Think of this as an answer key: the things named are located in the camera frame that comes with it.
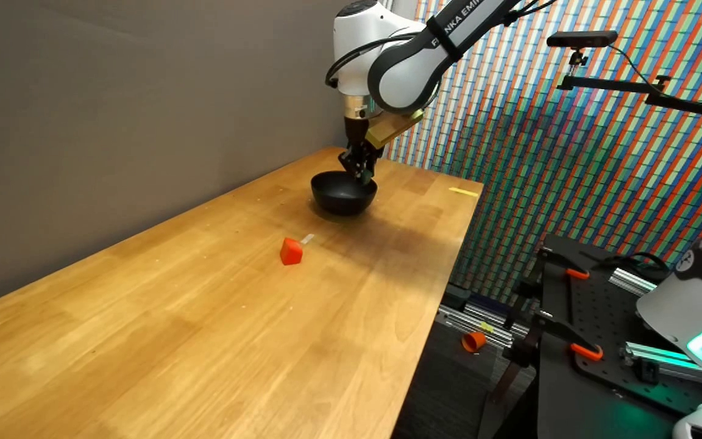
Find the small white tape piece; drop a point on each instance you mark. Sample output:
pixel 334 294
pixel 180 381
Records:
pixel 307 237

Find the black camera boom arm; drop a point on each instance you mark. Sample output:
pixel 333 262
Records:
pixel 652 91

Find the green-lit aluminium extrusion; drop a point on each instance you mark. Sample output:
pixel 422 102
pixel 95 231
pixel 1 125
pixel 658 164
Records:
pixel 675 362

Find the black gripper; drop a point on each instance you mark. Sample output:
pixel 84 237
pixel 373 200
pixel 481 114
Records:
pixel 361 139

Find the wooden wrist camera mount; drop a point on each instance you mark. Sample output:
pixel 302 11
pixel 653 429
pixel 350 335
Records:
pixel 395 125

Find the orange block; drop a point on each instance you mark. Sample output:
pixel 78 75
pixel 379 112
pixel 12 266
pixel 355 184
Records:
pixel 290 251

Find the black bowl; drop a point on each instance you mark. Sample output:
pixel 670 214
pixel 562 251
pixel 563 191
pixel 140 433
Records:
pixel 342 196

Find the silver aluminium extrusion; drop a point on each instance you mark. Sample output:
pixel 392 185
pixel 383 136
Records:
pixel 634 281

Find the black perforated breadboard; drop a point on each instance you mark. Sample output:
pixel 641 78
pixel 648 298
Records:
pixel 602 324

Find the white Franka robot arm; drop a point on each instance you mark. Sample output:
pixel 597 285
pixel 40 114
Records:
pixel 403 56

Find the multicolour patterned backdrop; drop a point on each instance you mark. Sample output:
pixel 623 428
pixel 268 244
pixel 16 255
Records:
pixel 579 161

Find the black stereo camera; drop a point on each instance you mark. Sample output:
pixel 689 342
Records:
pixel 584 38

